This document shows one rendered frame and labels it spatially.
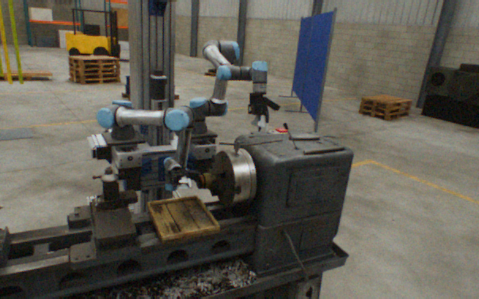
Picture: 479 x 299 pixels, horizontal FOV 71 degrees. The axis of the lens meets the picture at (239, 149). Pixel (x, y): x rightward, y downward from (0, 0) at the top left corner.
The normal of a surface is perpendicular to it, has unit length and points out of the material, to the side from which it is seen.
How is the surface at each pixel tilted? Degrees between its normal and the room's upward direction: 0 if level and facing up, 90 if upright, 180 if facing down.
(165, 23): 90
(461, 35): 90
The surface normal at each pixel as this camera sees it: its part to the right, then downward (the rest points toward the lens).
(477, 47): -0.80, 0.14
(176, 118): -0.06, 0.33
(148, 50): 0.48, 0.33
